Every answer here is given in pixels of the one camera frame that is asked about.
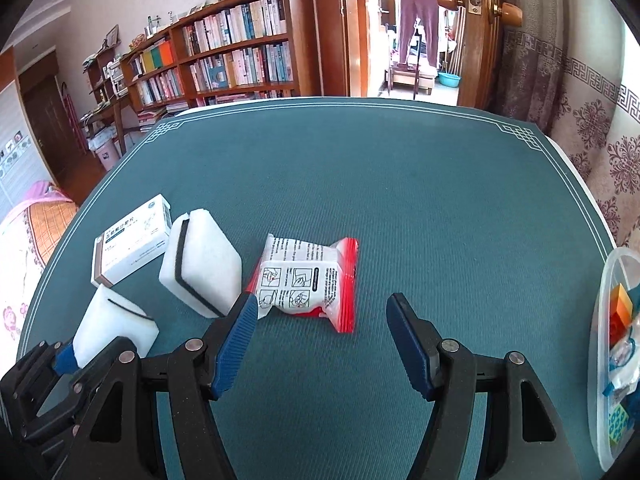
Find pink bin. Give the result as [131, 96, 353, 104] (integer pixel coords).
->
[95, 135, 124, 171]

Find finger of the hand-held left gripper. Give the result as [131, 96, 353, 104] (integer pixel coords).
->
[60, 352, 104, 437]
[0, 341, 77, 417]

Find white and red packet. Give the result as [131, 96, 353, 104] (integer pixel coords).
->
[245, 233, 360, 334]

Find pile of books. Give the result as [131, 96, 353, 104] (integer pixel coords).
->
[137, 106, 171, 134]

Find dark wooden cabinet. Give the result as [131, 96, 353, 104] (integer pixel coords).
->
[17, 52, 83, 201]

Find green block with blue dots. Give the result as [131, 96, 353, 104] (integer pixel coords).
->
[606, 404, 629, 447]

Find wooden door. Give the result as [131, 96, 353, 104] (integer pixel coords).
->
[457, 0, 506, 109]

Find clear plastic bowl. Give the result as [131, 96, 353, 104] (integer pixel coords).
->
[587, 246, 640, 472]

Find wooden bookshelf with books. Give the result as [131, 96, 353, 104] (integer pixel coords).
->
[120, 0, 321, 113]

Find small wooden shelf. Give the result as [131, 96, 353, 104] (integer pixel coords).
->
[82, 25, 132, 161]

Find hanging purple pants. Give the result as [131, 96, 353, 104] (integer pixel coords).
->
[397, 0, 441, 68]

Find patterned curtain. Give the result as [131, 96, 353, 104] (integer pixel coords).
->
[487, 0, 640, 251]

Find bed with pink cover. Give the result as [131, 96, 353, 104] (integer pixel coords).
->
[0, 180, 81, 356]

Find wooden stool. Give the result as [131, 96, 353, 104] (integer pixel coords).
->
[387, 62, 434, 98]

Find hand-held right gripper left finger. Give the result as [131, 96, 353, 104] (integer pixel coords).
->
[60, 292, 259, 480]

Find white sponge with black stripe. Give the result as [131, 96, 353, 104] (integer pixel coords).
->
[74, 285, 160, 368]
[159, 210, 244, 319]

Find orange and yellow block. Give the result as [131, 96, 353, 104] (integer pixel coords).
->
[609, 283, 634, 333]

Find white medicine box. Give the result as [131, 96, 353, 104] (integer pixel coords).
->
[91, 194, 173, 288]

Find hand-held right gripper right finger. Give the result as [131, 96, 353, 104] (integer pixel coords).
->
[386, 292, 583, 480]

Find wooden door frame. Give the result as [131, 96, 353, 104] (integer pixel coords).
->
[315, 0, 372, 98]

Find teal table mat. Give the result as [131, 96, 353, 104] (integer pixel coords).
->
[15, 97, 618, 480]

